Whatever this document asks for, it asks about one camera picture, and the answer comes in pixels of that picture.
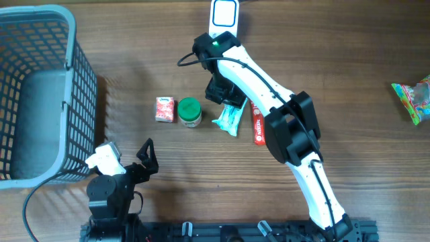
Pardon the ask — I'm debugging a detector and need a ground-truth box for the teal tissue wipes pack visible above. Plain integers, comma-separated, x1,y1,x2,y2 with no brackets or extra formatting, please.
212,98,248,137

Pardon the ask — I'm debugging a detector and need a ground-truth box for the green lid jar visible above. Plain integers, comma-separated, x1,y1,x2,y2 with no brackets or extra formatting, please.
177,97,202,128

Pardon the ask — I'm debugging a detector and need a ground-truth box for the red Nescafe coffee stick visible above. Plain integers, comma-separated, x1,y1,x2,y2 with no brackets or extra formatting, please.
250,102,266,146

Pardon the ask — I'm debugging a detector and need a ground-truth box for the small red white carton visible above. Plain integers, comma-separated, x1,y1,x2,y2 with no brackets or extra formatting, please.
155,97,175,122

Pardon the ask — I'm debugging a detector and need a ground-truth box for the green Haribo gummy bag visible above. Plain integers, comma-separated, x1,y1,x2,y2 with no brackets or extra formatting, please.
391,75,429,125

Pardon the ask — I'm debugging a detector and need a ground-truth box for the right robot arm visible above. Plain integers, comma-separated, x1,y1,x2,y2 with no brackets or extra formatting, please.
192,32,353,241

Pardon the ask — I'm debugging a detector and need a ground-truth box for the white barcode scanner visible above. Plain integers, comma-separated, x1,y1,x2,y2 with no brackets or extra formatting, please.
208,0,239,38

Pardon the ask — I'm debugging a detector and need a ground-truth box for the grey plastic shopping basket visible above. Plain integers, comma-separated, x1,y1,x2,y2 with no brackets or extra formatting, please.
1,5,97,190

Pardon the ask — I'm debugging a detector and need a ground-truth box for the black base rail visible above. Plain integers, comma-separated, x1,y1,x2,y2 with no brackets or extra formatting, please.
79,220,380,242

